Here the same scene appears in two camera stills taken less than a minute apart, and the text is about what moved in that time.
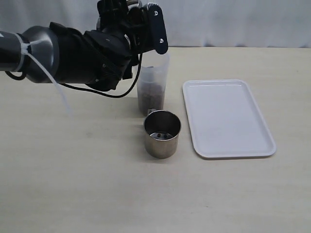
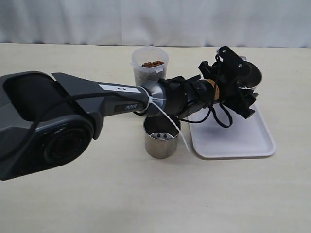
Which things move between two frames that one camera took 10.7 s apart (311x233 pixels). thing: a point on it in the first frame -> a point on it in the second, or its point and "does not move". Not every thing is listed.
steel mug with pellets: [135, 15] -> [248, 74]
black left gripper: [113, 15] -> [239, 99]
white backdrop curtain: [263, 24] does not move
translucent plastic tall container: [151, 81] does not move
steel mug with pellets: [161, 129] does not move
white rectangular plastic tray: [225, 120] does not move
